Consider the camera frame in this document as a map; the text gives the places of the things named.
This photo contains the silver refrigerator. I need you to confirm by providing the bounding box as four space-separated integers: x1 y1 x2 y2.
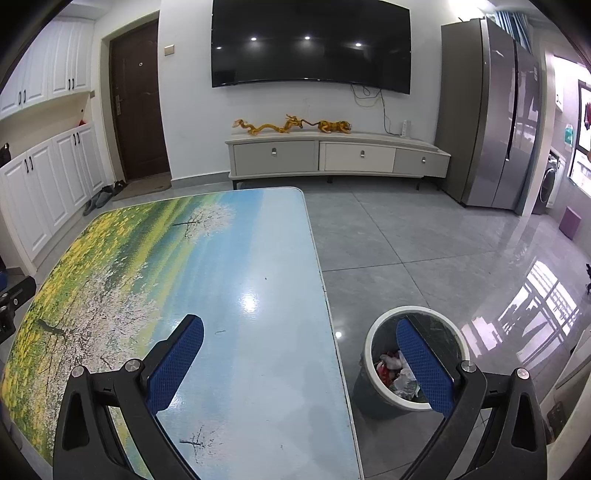
434 17 542 215

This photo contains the white television cabinet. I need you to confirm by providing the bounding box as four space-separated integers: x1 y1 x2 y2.
225 130 452 191

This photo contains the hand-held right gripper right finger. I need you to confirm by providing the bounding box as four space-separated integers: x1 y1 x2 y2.
396 316 552 480

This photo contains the white upper cabinet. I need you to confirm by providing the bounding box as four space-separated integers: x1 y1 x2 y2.
0 18 90 118

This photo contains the yellow tiger ornament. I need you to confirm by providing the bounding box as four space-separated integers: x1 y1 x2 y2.
318 119 352 136

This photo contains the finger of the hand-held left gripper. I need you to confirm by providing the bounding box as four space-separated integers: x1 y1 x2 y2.
0 277 37 344

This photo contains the brown door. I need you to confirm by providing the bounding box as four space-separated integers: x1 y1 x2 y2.
109 21 171 182

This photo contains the white low cabinet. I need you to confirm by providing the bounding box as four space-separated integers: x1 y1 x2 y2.
0 124 108 273

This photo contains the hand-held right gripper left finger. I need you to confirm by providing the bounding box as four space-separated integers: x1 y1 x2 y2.
53 314 205 480

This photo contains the blue striped curtain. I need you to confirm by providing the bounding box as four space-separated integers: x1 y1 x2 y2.
485 9 529 49

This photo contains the television cable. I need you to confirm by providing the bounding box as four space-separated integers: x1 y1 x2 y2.
351 84 393 134

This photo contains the yellow dragon ornament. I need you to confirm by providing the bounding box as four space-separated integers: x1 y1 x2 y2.
283 114 320 134
233 119 289 138

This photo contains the black wall television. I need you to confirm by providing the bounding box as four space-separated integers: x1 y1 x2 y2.
211 0 411 95

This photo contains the grey white-rimmed trash bin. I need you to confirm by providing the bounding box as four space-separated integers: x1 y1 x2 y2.
353 305 471 420

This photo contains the purple stool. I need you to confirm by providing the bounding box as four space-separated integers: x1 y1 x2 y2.
558 207 583 238

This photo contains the dark red wrapper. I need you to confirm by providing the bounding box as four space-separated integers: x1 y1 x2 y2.
376 351 402 377

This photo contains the washing machine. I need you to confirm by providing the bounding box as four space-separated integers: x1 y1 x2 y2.
531 154 561 215

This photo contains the brown doormat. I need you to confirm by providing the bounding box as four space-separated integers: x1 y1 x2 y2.
112 179 172 201

